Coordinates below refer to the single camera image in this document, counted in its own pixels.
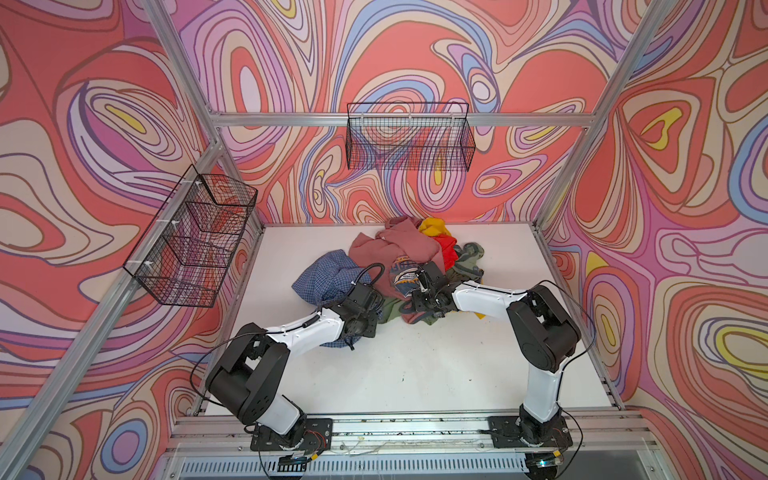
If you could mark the pink printed t-shirt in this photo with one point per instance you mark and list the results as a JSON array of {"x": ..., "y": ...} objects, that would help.
[{"x": 401, "y": 248}]

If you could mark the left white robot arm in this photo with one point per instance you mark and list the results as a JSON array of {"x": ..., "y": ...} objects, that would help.
[{"x": 246, "y": 378}]

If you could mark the wire basket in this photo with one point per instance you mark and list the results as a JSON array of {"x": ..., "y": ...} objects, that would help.
[
  {"x": 409, "y": 136},
  {"x": 200, "y": 225}
]

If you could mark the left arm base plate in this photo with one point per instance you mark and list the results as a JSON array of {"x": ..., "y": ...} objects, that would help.
[{"x": 309, "y": 435}]

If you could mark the green shirt blue trim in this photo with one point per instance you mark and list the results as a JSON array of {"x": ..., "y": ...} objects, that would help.
[{"x": 465, "y": 268}]

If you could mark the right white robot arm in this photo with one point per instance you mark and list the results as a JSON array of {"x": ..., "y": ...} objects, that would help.
[{"x": 545, "y": 332}]

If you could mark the left wire basket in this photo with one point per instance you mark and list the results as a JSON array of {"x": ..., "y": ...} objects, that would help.
[{"x": 200, "y": 225}]

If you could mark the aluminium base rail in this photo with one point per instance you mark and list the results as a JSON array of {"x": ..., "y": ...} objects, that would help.
[{"x": 380, "y": 434}]

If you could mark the yellow cloth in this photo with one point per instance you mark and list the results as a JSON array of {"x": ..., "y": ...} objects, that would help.
[{"x": 434, "y": 227}]

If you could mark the red cloth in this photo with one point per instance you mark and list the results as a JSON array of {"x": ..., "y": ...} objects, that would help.
[{"x": 448, "y": 245}]

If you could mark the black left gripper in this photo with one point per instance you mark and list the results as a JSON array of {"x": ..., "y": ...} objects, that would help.
[{"x": 373, "y": 321}]

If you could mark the aluminium frame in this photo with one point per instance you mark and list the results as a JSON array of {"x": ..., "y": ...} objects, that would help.
[{"x": 97, "y": 127}]

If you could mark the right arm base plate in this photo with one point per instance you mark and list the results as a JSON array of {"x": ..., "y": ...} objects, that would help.
[{"x": 524, "y": 431}]

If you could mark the back wire basket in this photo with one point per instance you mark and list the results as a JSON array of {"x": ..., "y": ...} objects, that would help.
[{"x": 409, "y": 136}]

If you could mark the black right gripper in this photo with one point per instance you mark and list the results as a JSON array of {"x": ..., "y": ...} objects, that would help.
[{"x": 419, "y": 303}]

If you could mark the blue plaid shirt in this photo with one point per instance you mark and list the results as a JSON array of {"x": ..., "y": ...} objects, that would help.
[{"x": 324, "y": 284}]

